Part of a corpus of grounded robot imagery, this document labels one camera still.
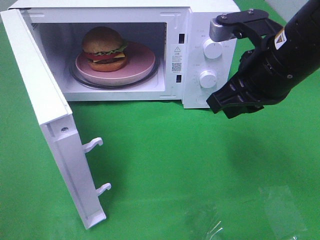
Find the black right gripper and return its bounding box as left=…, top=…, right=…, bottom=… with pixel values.
left=206, top=35, right=292, bottom=119

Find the round microwave door button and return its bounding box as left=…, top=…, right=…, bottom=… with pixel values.
left=196, top=93, right=210, bottom=105

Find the white microwave knob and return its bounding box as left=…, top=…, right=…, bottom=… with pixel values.
left=203, top=39, right=223, bottom=59
left=199, top=70, right=217, bottom=89

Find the pink round plate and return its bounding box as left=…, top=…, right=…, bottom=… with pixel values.
left=75, top=41, right=156, bottom=88

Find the burger with lettuce and tomato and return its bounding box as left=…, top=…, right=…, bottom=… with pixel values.
left=82, top=26, right=128, bottom=72

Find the white microwave door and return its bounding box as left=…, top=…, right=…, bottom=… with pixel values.
left=1, top=9, right=111, bottom=229

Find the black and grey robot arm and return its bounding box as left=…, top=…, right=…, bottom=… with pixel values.
left=206, top=0, right=320, bottom=118

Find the clear tape patch right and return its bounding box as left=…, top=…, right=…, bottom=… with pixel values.
left=259, top=185, right=308, bottom=240

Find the white microwave oven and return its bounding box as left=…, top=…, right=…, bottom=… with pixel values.
left=1, top=0, right=239, bottom=111

